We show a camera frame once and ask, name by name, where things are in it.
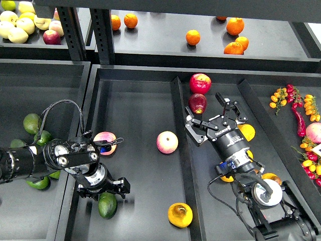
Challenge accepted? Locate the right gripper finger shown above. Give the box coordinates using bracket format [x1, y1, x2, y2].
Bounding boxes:
[215, 92, 230, 126]
[185, 106, 219, 130]

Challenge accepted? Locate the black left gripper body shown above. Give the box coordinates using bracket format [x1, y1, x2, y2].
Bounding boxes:
[76, 163, 130, 201]

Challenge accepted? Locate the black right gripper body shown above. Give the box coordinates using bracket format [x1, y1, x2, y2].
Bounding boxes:
[185, 115, 255, 173]

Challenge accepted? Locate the dark green avocado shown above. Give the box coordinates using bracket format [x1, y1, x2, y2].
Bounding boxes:
[10, 139, 27, 148]
[98, 192, 117, 218]

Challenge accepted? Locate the yellow pear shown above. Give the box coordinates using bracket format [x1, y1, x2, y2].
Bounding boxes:
[220, 176, 234, 183]
[237, 124, 256, 142]
[168, 203, 193, 228]
[246, 150, 253, 161]
[261, 173, 282, 185]

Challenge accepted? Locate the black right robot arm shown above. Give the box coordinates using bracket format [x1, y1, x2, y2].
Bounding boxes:
[185, 93, 320, 240]

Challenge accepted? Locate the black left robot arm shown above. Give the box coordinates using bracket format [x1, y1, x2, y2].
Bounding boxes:
[1, 110, 130, 200]

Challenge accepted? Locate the yellow pear top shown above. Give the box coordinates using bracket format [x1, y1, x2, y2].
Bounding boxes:
[237, 124, 256, 142]

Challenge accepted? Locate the green avocado lower right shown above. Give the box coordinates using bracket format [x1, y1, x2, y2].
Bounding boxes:
[49, 171, 61, 180]

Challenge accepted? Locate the green avocado top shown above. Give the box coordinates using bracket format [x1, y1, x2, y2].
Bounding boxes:
[23, 113, 42, 135]

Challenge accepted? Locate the dark red apple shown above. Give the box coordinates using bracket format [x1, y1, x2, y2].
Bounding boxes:
[189, 93, 207, 114]

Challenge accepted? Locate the bright red apple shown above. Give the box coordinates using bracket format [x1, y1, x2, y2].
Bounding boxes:
[189, 73, 212, 95]

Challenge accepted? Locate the pink apple centre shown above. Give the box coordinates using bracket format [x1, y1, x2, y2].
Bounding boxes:
[156, 131, 178, 154]

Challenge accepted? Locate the pink apple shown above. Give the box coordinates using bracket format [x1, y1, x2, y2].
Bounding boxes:
[156, 131, 178, 154]
[93, 132, 117, 156]

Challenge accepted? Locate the pink apple left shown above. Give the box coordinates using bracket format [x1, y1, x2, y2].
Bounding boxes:
[93, 132, 117, 156]

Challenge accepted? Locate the orange cherry tomato bunch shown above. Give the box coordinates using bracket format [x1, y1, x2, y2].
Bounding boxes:
[269, 87, 288, 115]

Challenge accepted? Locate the orange shelf front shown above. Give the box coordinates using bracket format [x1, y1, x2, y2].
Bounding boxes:
[224, 42, 244, 55]

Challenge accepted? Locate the orange shelf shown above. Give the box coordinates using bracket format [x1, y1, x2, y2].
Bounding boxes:
[224, 42, 244, 55]
[186, 30, 201, 46]

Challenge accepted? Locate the small orange on shelf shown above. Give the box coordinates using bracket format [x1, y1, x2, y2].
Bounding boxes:
[235, 36, 249, 51]

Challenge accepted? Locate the red cherry tomato bunch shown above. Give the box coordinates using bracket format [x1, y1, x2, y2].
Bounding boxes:
[286, 84, 303, 108]

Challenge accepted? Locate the orange shelf centre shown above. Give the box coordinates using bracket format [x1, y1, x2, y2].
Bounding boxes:
[186, 30, 201, 46]

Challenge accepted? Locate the red chili pepper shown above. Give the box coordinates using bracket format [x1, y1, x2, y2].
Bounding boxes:
[291, 102, 306, 137]

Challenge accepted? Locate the large orange on shelf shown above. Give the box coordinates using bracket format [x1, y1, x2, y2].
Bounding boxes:
[226, 18, 245, 36]

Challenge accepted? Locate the orange partly hidden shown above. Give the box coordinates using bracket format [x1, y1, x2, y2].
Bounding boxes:
[216, 16, 227, 21]

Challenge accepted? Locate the pink apple right edge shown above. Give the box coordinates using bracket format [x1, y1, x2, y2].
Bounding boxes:
[306, 123, 321, 144]

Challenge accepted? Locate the yellow cherry tomato bunch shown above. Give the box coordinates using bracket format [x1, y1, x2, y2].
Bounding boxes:
[303, 94, 320, 122]

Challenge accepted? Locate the mixed cherry tomato bunch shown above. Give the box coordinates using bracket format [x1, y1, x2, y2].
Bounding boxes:
[292, 136, 320, 187]

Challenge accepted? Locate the orange on shelf left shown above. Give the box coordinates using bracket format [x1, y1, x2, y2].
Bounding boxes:
[111, 15, 121, 31]

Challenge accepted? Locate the red apple on shelf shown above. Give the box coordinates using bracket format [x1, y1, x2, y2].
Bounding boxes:
[43, 30, 61, 45]

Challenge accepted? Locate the pale yellow apple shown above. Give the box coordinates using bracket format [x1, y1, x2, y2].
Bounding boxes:
[8, 27, 29, 44]

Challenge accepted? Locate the black shelf post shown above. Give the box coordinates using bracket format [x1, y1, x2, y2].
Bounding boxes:
[57, 7, 86, 61]
[90, 9, 116, 65]

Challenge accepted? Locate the black shelf post left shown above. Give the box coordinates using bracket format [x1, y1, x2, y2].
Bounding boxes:
[57, 7, 86, 61]

